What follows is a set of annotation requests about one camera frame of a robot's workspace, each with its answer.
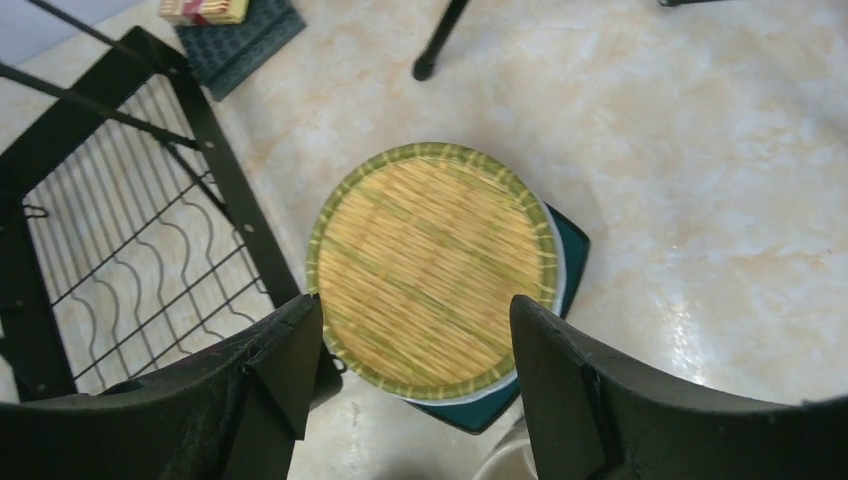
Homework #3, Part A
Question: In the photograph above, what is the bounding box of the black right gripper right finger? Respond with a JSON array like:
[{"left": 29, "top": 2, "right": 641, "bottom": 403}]
[{"left": 510, "top": 295, "right": 847, "bottom": 479}]

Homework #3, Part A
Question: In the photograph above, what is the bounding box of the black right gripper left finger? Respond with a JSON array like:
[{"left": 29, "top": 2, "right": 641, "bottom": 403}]
[{"left": 1, "top": 295, "right": 322, "bottom": 479}]

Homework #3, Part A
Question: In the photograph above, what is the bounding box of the black wire dish rack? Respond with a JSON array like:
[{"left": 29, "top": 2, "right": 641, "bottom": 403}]
[{"left": 1, "top": 26, "right": 300, "bottom": 404}]

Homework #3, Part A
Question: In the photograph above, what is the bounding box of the yellow bamboo pattern plate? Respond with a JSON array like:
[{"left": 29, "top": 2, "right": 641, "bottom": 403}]
[{"left": 306, "top": 142, "right": 560, "bottom": 405}]

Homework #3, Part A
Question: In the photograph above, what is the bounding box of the beige mug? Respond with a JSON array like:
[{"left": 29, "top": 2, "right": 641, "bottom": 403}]
[{"left": 473, "top": 417, "right": 539, "bottom": 480}]

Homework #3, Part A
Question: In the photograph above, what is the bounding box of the dark teal square plate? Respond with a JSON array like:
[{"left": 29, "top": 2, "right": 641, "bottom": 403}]
[{"left": 406, "top": 204, "right": 591, "bottom": 435}]

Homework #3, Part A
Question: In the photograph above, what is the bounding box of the black music stand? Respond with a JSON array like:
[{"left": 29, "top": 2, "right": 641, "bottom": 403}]
[{"left": 411, "top": 0, "right": 719, "bottom": 82}]

